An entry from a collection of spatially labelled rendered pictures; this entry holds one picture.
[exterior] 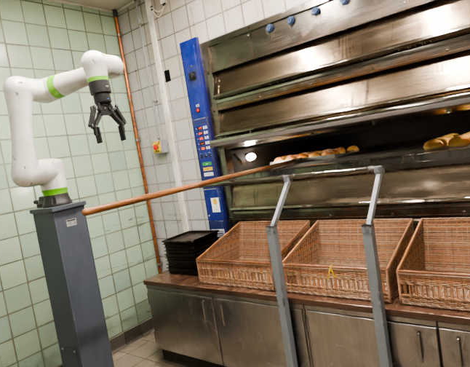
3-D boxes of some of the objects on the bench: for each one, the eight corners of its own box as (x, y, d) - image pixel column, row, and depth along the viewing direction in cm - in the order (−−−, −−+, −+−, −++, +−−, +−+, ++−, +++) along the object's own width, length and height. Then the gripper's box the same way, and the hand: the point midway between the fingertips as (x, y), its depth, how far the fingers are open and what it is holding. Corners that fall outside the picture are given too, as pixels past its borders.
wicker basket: (245, 259, 288) (239, 221, 286) (318, 263, 253) (311, 219, 251) (198, 283, 251) (190, 239, 249) (275, 292, 215) (267, 240, 213)
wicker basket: (323, 263, 251) (316, 219, 249) (421, 269, 216) (415, 217, 214) (281, 293, 213) (273, 240, 211) (392, 304, 178) (384, 242, 176)
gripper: (117, 96, 198) (127, 140, 200) (72, 97, 178) (84, 145, 179) (128, 92, 194) (137, 137, 195) (83, 92, 173) (94, 143, 175)
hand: (111, 139), depth 187 cm, fingers open, 13 cm apart
